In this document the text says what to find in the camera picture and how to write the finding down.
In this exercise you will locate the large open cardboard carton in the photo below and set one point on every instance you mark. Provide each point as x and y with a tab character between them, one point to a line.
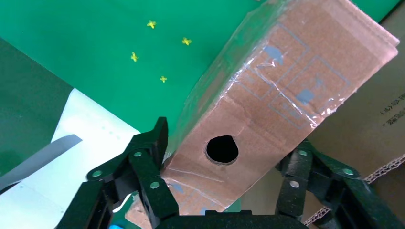
364	126

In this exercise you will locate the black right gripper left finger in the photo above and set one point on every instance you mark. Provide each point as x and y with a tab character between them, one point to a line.
145	170

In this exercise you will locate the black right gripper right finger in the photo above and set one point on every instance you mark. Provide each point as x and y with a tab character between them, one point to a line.
332	189

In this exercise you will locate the green table cloth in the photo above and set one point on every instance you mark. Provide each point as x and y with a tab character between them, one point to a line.
95	38

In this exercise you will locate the small taped cardboard box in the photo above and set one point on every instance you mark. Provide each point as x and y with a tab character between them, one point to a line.
269	104

